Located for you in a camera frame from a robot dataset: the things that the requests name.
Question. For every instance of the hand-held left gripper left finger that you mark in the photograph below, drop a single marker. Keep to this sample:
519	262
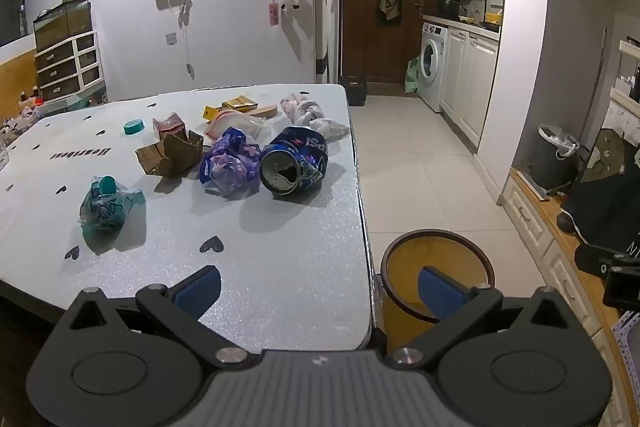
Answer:
200	289

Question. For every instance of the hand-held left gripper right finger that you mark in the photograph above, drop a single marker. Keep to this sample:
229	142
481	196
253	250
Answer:
440	292

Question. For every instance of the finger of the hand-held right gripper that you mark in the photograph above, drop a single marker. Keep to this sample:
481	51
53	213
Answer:
592	258

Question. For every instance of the yellow trash bin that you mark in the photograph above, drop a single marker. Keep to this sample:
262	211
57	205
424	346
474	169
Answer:
400	267

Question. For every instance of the crushed teal plastic bottle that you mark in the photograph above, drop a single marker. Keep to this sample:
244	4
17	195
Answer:
107	207

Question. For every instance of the purple flowered wrapper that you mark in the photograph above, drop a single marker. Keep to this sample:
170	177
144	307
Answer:
227	167

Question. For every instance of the torn brown cardboard box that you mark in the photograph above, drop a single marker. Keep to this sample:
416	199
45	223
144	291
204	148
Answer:
172	154

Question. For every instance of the clear plastic bag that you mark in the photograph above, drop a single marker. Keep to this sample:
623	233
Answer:
240	124

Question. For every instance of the crushed blue soda can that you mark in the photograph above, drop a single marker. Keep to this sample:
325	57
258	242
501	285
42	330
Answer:
300	147

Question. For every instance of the teal bottle cap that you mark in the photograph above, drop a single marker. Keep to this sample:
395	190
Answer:
134	127

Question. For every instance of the brown cardboard strip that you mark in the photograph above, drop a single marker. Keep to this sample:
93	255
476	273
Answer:
265	111

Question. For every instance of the yellow packet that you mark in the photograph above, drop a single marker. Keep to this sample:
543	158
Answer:
240	103

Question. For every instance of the grey trash can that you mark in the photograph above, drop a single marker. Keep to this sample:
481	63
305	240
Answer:
550	162

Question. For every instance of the black round object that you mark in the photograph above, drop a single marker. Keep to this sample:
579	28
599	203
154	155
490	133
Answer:
566	223

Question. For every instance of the dark cloth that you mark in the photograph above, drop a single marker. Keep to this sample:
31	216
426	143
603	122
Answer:
605	207

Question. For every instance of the low wooden top cabinet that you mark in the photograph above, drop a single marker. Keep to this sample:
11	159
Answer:
530	217

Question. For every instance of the olive printed cloth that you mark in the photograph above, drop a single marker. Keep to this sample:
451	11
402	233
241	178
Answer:
605	152

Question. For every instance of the white shelf unit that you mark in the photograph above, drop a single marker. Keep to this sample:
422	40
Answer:
625	102

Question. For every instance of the white kitchen base cabinets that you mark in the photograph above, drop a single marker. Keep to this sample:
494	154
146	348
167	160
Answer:
470	82

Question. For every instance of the black floor box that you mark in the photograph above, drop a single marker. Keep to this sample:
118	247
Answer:
355	93

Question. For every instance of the green plastic bag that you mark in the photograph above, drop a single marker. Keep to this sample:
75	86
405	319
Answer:
412	74

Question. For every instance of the white washing machine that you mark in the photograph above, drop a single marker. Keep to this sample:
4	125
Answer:
432	57

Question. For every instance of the pile of small toys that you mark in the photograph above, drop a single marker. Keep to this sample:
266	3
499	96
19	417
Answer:
22	114

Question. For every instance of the brown wooden door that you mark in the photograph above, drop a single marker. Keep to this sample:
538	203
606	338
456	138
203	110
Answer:
370	47

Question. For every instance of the white drawer cabinet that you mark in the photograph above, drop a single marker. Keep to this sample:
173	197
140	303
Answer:
65	67

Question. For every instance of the pink hanging tag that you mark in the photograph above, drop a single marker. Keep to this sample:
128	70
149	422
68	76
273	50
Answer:
273	13

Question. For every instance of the glass tank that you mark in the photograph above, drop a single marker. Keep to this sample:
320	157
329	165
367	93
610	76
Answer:
60	24

